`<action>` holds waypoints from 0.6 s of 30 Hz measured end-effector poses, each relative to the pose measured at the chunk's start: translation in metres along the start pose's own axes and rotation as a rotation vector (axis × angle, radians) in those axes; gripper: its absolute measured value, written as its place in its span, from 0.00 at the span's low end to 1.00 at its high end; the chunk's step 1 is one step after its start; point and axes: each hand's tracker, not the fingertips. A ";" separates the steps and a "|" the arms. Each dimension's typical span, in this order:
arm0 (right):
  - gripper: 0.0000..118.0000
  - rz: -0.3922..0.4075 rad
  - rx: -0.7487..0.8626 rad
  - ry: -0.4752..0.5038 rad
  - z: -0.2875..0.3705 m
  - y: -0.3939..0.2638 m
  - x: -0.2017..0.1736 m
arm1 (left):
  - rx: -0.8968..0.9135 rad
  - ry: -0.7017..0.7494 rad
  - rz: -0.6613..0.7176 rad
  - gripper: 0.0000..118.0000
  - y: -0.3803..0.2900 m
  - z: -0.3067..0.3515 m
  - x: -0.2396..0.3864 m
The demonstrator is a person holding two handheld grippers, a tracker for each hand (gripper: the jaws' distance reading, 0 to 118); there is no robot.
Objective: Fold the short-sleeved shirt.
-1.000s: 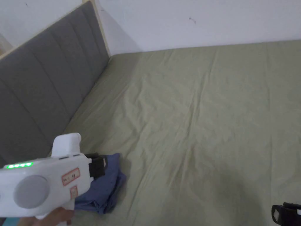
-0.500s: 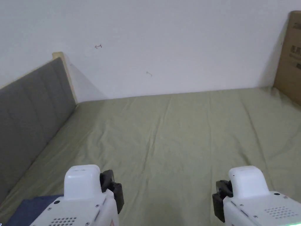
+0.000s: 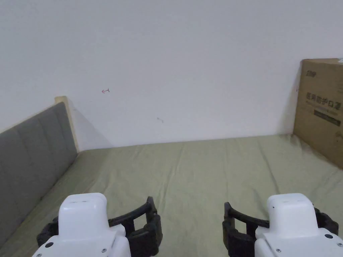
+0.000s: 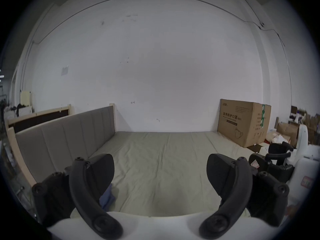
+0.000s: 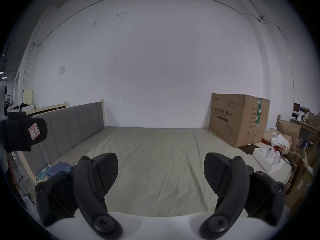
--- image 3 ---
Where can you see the bed with pale green sheet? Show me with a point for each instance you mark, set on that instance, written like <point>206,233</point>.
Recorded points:
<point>187,174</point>

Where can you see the brown cardboard carton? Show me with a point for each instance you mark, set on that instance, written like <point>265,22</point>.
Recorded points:
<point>319,112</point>

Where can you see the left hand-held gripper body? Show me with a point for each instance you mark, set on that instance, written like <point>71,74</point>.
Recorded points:
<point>83,225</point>

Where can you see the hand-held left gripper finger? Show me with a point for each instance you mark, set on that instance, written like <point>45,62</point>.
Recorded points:
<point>49,230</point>
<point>150,235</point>

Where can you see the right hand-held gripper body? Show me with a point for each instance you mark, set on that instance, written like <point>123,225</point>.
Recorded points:
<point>292,227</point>

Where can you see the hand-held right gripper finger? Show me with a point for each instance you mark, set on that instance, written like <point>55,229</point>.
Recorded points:
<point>238,241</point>
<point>327,222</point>

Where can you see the grey padded headboard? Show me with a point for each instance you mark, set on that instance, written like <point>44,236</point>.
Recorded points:
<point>32,150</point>

